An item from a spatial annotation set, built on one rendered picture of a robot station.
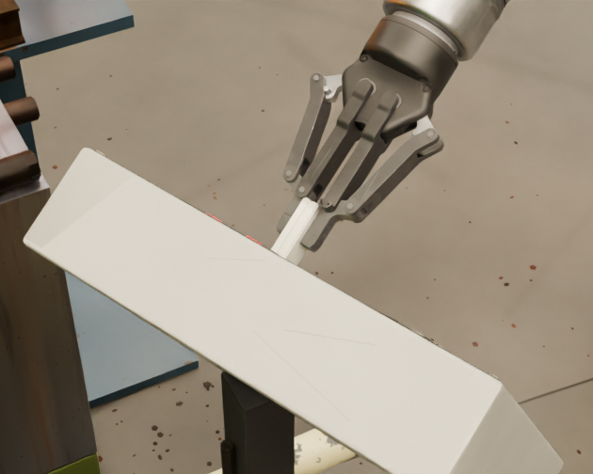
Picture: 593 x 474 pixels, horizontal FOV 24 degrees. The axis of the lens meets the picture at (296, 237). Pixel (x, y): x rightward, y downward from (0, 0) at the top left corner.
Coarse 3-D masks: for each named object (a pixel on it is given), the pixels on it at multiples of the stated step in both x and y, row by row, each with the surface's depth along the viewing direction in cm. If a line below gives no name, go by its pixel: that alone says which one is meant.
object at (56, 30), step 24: (24, 0) 179; (48, 0) 179; (72, 0) 179; (96, 0) 179; (120, 0) 179; (24, 24) 175; (48, 24) 175; (72, 24) 175; (96, 24) 175; (120, 24) 177; (24, 48) 173; (48, 48) 174
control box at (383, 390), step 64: (64, 192) 94; (128, 192) 92; (64, 256) 92; (128, 256) 90; (192, 256) 89; (256, 256) 88; (192, 320) 88; (256, 320) 86; (320, 320) 85; (384, 320) 84; (256, 384) 85; (320, 384) 84; (384, 384) 82; (448, 384) 81; (384, 448) 81; (448, 448) 80; (512, 448) 89
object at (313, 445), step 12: (312, 432) 146; (300, 444) 145; (312, 444) 145; (324, 444) 145; (336, 444) 145; (300, 456) 144; (312, 456) 144; (324, 456) 145; (336, 456) 145; (348, 456) 146; (300, 468) 144; (312, 468) 144; (324, 468) 146
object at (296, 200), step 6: (300, 180) 113; (294, 186) 113; (294, 192) 113; (312, 192) 112; (294, 198) 112; (300, 198) 112; (312, 198) 113; (294, 204) 112; (288, 210) 112; (294, 210) 112; (282, 216) 112; (288, 216) 112; (282, 222) 112; (276, 228) 112; (282, 228) 112
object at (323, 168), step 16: (368, 80) 112; (352, 96) 113; (368, 96) 112; (352, 112) 112; (336, 128) 113; (352, 128) 113; (336, 144) 112; (352, 144) 114; (320, 160) 112; (336, 160) 113; (304, 176) 112; (320, 176) 112; (304, 192) 112; (320, 192) 113
